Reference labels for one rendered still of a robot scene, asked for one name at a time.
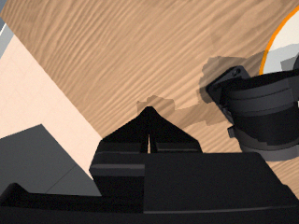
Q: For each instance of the white flat circular area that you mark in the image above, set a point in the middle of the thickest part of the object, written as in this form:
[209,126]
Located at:
[284,50]

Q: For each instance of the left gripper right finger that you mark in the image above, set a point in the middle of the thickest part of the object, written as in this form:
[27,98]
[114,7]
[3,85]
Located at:
[168,138]

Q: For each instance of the orange painted ring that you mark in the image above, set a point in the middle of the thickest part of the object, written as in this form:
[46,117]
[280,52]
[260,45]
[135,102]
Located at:
[273,37]

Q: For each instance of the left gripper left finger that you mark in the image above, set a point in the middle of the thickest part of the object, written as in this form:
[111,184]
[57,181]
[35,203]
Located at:
[130,136]

